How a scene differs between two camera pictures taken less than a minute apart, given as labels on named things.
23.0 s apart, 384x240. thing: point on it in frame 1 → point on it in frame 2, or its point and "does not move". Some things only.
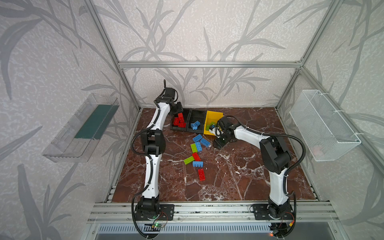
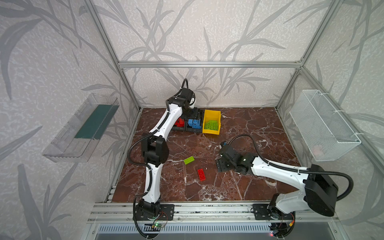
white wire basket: [327, 136] does not move
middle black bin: [194, 115] does not move
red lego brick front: [201, 174] does not move
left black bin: [186, 114] does not move
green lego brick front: [188, 160] does not move
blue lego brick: [197, 137] → [195, 123]
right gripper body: [221, 141] → [222, 167]
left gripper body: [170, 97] → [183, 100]
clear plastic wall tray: [76, 138] does not move
